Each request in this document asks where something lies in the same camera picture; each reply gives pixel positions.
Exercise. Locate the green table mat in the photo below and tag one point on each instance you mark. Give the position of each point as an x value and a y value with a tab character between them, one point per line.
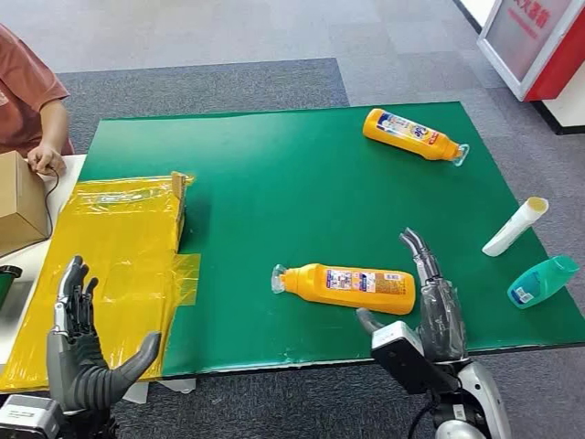
297	200

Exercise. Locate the person's hand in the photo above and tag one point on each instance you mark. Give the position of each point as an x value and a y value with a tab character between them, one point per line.
45	159

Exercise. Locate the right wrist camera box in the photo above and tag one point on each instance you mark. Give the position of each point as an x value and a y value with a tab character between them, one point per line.
406	357

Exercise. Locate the yellow wrapped cardboard flap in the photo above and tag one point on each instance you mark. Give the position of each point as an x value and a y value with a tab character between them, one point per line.
179	203

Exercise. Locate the teal plastic bottle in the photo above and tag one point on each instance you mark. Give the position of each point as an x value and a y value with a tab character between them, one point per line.
539	282

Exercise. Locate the white tube bottle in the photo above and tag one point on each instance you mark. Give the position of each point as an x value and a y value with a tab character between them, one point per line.
514	227

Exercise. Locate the red and white sign stand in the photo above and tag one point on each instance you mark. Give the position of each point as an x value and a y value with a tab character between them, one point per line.
534	45

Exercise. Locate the orange bottle with clear cap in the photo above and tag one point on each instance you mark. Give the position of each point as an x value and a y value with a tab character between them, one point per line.
352	288
411	134

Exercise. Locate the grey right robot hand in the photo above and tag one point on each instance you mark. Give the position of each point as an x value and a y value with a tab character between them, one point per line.
441	321

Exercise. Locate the dark green container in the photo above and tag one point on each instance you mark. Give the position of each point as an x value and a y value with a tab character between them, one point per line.
7	282

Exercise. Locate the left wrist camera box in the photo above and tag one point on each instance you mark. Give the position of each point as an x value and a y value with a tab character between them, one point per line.
27	418

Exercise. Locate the person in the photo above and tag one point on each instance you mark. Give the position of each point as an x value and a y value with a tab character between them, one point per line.
22	91

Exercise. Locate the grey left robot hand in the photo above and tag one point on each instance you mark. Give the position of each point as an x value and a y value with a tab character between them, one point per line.
78	369

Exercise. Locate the yellow plastic sheet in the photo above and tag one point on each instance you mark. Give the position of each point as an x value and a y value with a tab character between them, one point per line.
118	273

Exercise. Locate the brown cardboard box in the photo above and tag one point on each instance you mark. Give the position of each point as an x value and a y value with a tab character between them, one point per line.
18	203

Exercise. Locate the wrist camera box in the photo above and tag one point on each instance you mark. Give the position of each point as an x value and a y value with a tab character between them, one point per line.
406	357
27	418

